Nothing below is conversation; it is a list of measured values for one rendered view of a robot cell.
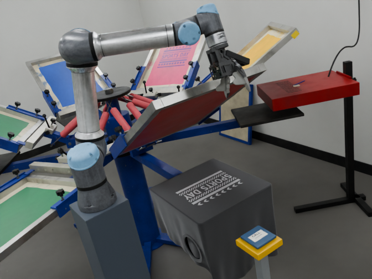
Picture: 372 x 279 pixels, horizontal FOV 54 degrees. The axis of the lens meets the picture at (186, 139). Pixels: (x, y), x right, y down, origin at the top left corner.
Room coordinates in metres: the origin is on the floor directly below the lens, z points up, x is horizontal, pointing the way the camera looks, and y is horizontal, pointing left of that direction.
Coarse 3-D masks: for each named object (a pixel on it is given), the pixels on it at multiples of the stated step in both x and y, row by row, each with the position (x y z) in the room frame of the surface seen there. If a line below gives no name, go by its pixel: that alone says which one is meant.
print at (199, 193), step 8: (208, 176) 1.78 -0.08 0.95; (216, 176) 1.76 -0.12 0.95; (224, 176) 1.74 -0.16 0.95; (232, 176) 1.72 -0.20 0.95; (192, 184) 1.72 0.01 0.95; (200, 184) 1.70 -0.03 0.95; (208, 184) 1.69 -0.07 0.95; (216, 184) 1.67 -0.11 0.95; (224, 184) 1.65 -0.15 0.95; (232, 184) 1.64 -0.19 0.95; (176, 192) 1.67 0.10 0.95; (184, 192) 1.65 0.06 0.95; (192, 192) 1.64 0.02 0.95; (200, 192) 1.62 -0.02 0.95; (208, 192) 1.61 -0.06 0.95; (216, 192) 1.59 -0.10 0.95; (224, 192) 1.58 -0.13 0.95; (192, 200) 1.56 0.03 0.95; (200, 200) 1.54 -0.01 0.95; (208, 200) 1.53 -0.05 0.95
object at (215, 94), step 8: (248, 80) 1.65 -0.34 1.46; (232, 88) 1.65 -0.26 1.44; (208, 96) 1.57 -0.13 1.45; (216, 96) 1.66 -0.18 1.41; (224, 96) 1.76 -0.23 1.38; (200, 104) 1.65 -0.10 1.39; (208, 104) 1.75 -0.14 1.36; (216, 104) 1.86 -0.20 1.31; (192, 112) 1.76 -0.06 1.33; (200, 112) 1.87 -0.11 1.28; (208, 112) 2.00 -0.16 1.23; (184, 120) 1.86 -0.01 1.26; (192, 120) 1.99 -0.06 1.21; (176, 128) 2.00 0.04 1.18
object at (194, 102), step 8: (200, 96) 1.49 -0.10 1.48; (184, 104) 1.49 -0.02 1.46; (192, 104) 1.56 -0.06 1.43; (160, 112) 1.42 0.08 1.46; (168, 112) 1.49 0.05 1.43; (176, 112) 1.57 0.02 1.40; (184, 112) 1.66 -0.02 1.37; (152, 120) 1.49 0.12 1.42; (160, 120) 1.56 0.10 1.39; (168, 120) 1.65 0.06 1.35; (176, 120) 1.75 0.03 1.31; (144, 128) 1.57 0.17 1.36; (152, 128) 1.66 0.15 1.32; (160, 128) 1.76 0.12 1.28; (168, 128) 1.87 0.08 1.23; (144, 136) 1.76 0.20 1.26; (152, 136) 1.87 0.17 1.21; (160, 136) 1.99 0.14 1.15; (136, 144) 1.88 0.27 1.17
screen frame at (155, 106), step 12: (252, 72) 1.59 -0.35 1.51; (204, 84) 1.48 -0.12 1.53; (216, 84) 1.50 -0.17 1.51; (168, 96) 1.39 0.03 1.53; (180, 96) 1.41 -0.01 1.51; (192, 96) 1.43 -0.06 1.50; (156, 108) 1.35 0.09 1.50; (216, 108) 2.00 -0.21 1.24; (144, 120) 1.46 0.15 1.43; (132, 132) 1.61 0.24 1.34; (144, 144) 2.01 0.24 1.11
